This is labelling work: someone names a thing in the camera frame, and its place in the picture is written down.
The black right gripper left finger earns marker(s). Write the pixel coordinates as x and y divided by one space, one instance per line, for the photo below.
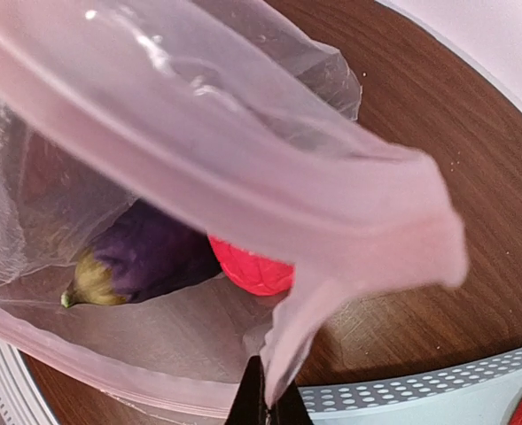
249 406

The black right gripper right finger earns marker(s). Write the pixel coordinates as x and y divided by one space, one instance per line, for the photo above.
289 409

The red tomato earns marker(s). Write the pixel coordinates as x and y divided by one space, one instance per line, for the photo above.
253 273

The dark purple eggplant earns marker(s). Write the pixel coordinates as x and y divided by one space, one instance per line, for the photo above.
145 261

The clear zip top bag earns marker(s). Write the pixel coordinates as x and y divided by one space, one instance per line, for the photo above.
228 120

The light blue plastic basket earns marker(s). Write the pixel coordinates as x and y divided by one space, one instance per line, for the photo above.
484 391

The front aluminium rail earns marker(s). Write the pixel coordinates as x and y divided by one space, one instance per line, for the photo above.
21 401

